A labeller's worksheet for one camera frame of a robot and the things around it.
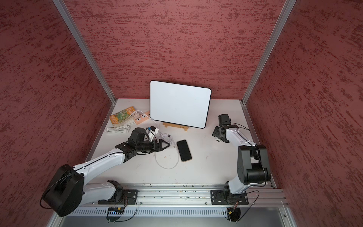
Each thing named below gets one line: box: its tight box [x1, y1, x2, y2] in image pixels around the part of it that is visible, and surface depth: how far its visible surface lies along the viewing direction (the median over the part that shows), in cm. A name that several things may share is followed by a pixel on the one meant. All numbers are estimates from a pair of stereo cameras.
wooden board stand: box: [162, 122, 190, 132], surface depth 101 cm
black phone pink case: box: [176, 139, 192, 162], surface depth 94 cm
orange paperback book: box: [109, 105, 136, 126], surface depth 109 cm
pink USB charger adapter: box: [133, 112, 141, 120], surface depth 104 cm
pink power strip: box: [134, 110, 150, 125], surface depth 106 cm
